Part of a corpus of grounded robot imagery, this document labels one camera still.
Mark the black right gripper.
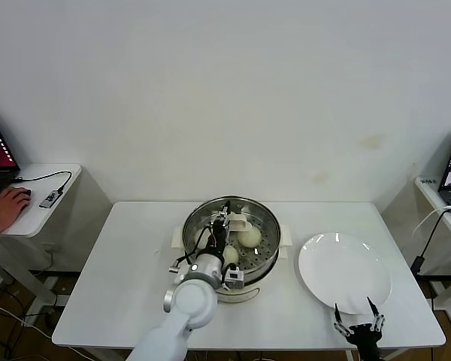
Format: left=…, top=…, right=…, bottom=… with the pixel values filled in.
left=332, top=296, right=387, bottom=353

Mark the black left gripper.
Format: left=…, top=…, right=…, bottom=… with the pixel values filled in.
left=206, top=202, right=235, bottom=259

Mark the small black usb hub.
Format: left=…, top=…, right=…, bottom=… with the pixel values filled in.
left=39, top=190, right=59, bottom=210

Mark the black usb cable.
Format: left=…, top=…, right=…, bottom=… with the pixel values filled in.
left=13, top=171, right=72, bottom=189

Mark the stainless steel steamer basket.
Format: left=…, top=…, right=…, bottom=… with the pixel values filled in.
left=182, top=194, right=282, bottom=281

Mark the person's bare hand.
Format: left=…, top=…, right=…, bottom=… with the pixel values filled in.
left=0, top=187, right=33, bottom=231

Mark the white round plate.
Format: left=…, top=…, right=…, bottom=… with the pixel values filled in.
left=298, top=232, right=392, bottom=315

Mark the black power adapter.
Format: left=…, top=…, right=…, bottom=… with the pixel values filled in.
left=410, top=255, right=426, bottom=278

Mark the cream electric cooker base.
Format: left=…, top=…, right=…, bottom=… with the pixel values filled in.
left=171, top=223, right=293, bottom=305

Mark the white side table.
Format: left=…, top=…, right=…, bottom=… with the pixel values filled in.
left=0, top=162, right=113, bottom=315
left=379, top=175, right=451, bottom=332

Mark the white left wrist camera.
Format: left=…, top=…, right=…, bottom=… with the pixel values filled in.
left=223, top=266, right=247, bottom=291

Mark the black laptop power cable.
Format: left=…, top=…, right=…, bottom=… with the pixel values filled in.
left=416, top=208, right=451, bottom=264

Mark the white laptop cable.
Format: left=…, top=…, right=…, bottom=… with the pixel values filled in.
left=412, top=205, right=451, bottom=238

